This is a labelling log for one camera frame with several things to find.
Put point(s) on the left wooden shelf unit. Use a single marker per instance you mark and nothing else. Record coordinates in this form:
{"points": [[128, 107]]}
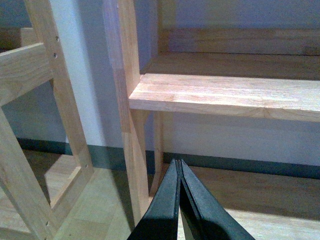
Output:
{"points": [[44, 157]]}

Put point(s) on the wooden shelf unit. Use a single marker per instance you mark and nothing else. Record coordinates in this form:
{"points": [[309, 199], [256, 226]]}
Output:
{"points": [[245, 85], [44, 157]]}

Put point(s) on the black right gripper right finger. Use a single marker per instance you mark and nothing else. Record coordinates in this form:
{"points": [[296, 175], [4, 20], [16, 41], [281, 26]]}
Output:
{"points": [[209, 220]]}

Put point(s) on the right wooden shelf unit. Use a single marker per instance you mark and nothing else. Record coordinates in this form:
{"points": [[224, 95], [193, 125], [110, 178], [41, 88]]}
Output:
{"points": [[245, 85]]}

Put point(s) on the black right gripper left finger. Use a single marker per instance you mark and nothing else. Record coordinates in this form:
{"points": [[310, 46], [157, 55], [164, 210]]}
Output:
{"points": [[160, 222]]}

